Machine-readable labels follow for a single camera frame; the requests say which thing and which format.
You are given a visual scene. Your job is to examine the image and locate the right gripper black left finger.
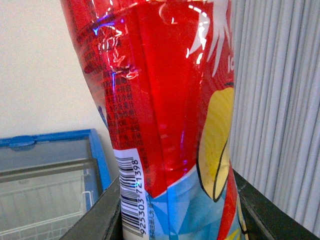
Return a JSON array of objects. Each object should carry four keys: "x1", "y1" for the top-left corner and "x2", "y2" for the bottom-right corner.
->
[{"x1": 61, "y1": 177, "x2": 122, "y2": 240}]

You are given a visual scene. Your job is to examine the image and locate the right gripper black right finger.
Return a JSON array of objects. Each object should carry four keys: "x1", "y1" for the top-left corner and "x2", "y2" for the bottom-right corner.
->
[{"x1": 233, "y1": 171, "x2": 319, "y2": 240}]

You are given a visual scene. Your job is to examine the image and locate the red iced tea bottle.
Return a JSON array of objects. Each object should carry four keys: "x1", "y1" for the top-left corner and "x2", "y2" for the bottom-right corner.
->
[{"x1": 61, "y1": 0, "x2": 249, "y2": 240}]

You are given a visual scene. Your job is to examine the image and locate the white chest freezer blue rim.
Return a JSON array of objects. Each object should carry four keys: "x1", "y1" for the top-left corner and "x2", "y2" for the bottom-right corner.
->
[{"x1": 0, "y1": 129, "x2": 111, "y2": 240}]

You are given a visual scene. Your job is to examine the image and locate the white vertical blind curtain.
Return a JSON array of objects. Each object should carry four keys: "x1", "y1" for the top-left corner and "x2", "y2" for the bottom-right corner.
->
[{"x1": 230, "y1": 0, "x2": 320, "y2": 236}]

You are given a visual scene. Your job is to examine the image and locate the glass sliding freezer lid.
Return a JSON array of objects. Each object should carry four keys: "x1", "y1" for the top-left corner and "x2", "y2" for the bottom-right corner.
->
[{"x1": 0, "y1": 137, "x2": 99, "y2": 183}]

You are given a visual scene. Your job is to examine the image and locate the white wire freezer basket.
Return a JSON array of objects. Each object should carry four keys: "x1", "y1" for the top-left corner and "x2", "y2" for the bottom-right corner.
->
[{"x1": 0, "y1": 169, "x2": 97, "y2": 240}]

